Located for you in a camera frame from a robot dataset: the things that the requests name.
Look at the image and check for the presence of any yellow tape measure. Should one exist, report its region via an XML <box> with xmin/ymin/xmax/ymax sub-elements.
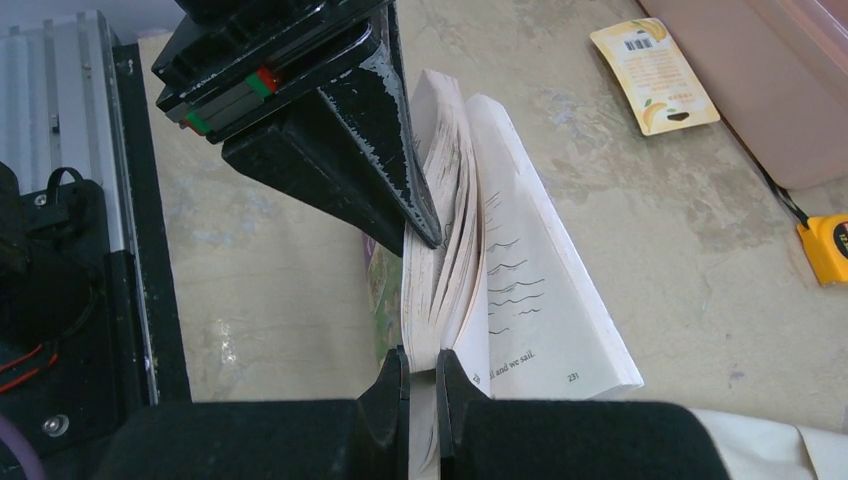
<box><xmin>758</xmin><ymin>165</ymin><xmax>847</xmax><ymax>287</ymax></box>

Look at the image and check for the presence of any tan paper card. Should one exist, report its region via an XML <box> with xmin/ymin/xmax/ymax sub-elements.
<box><xmin>590</xmin><ymin>17</ymin><xmax>721</xmax><ymax>137</ymax></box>

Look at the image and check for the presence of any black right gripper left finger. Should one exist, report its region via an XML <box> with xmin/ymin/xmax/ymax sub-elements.
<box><xmin>357</xmin><ymin>345</ymin><xmax>411</xmax><ymax>479</ymax></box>

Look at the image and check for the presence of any beige canvas backpack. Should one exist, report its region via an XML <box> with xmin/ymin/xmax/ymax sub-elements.
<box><xmin>692</xmin><ymin>409</ymin><xmax>847</xmax><ymax>479</ymax></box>

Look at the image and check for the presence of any pink plastic storage box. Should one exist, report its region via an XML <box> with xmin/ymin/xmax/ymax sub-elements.
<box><xmin>641</xmin><ymin>0</ymin><xmax>847</xmax><ymax>189</ymax></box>

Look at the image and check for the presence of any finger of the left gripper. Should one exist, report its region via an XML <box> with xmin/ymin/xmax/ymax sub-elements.
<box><xmin>221</xmin><ymin>19</ymin><xmax>443</xmax><ymax>255</ymax></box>

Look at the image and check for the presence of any purple paperback book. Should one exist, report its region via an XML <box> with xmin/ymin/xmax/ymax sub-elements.
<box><xmin>365</xmin><ymin>70</ymin><xmax>644</xmax><ymax>479</ymax></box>

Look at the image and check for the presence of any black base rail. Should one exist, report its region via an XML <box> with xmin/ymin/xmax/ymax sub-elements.
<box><xmin>1</xmin><ymin>9</ymin><xmax>191</xmax><ymax>479</ymax></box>

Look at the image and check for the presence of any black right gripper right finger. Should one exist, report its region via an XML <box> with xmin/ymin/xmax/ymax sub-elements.
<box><xmin>436</xmin><ymin>350</ymin><xmax>489</xmax><ymax>479</ymax></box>

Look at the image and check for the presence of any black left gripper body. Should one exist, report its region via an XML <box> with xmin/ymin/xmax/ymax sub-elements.
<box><xmin>151</xmin><ymin>1</ymin><xmax>389</xmax><ymax>144</ymax></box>

